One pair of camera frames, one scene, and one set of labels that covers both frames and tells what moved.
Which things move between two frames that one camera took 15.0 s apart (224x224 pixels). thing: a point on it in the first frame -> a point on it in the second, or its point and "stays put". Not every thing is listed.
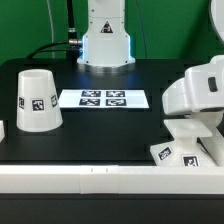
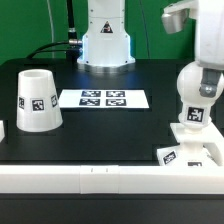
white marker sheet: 104,98 stays put
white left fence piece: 2,132 stays put
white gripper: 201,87 -> 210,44
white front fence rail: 111,179 stays put
